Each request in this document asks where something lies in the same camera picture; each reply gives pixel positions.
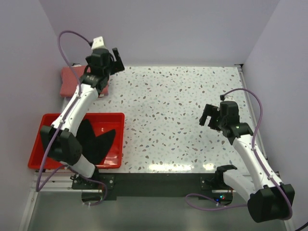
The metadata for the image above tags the pink t shirt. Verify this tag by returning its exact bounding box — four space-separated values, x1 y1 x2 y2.
60 65 109 98

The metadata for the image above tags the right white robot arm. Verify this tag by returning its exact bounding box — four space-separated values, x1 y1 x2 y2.
199 101 295 223

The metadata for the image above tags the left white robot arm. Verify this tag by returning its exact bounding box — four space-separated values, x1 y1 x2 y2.
40 46 125 189

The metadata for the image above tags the red plastic bin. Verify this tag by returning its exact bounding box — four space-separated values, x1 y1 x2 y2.
27 113 125 170

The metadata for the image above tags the black t shirt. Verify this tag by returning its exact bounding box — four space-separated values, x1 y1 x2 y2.
76 119 116 165

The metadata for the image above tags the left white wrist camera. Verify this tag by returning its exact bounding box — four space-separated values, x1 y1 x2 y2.
91 36 106 50

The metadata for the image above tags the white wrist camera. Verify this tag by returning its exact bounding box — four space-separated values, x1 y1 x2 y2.
219 94 234 102
91 36 106 50

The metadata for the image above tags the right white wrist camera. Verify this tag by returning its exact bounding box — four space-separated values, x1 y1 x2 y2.
219 94 234 102

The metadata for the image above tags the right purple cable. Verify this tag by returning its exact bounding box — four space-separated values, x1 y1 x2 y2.
185 88 293 221

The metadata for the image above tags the purple cable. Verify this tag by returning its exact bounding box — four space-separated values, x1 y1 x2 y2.
185 88 293 221
35 30 108 207

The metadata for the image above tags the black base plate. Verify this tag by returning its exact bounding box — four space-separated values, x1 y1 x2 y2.
70 173 234 204

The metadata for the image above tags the aluminium frame rail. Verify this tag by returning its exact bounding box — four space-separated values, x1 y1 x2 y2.
21 66 286 231

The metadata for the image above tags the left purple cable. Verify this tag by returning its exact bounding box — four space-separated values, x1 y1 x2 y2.
35 30 108 207

